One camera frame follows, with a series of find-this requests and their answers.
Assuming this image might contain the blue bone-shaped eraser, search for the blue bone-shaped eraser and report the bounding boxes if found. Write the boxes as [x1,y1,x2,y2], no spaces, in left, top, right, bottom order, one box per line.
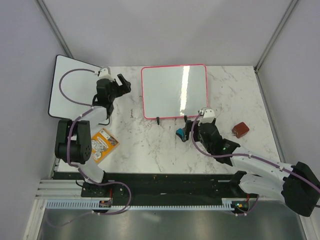
[175,128,187,142]

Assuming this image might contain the pink framed whiteboard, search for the pink framed whiteboard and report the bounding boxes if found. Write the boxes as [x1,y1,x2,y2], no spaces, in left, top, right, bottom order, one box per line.
[140,64,209,120]

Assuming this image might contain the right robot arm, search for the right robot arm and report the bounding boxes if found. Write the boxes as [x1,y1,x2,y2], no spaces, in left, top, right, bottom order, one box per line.
[175,120,320,217]

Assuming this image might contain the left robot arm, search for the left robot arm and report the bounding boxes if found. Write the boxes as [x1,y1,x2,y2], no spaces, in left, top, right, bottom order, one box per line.
[54,70,131,197]

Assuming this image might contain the black framed whiteboard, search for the black framed whiteboard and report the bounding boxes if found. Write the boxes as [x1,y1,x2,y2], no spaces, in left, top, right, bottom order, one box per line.
[48,54,101,120]

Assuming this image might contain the brown square block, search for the brown square block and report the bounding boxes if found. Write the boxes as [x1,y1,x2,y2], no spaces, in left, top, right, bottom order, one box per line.
[231,121,250,139]

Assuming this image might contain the orange printed card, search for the orange printed card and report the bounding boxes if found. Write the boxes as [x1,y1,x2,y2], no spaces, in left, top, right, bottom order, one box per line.
[91,128,120,164]

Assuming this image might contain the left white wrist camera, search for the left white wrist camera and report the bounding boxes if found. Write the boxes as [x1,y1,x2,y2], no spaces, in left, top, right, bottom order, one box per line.
[97,68,112,80]

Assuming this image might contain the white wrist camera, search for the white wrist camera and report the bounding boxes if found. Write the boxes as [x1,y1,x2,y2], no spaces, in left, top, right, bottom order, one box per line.
[198,107,216,125]
[97,68,112,80]

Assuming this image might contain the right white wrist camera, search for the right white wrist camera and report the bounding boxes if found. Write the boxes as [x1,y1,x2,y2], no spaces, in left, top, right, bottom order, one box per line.
[198,107,216,125]

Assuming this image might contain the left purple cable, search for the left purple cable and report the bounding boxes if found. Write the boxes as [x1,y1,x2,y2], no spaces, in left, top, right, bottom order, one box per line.
[45,68,133,227]

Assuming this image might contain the purple cable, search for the purple cable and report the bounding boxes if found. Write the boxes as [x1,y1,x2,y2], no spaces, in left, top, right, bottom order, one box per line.
[45,68,133,227]
[190,111,320,217]

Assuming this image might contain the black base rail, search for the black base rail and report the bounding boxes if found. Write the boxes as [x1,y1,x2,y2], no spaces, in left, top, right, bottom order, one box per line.
[81,173,256,205]

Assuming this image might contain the aluminium extrusion rail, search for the aluminium extrusion rail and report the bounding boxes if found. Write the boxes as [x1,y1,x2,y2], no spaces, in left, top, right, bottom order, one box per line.
[35,179,84,200]

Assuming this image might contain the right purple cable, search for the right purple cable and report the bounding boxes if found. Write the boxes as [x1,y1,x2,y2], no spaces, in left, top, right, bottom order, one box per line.
[190,111,320,217]

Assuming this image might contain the white slotted cable duct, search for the white slotted cable duct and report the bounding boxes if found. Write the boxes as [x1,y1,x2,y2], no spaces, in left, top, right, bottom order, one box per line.
[45,198,234,211]

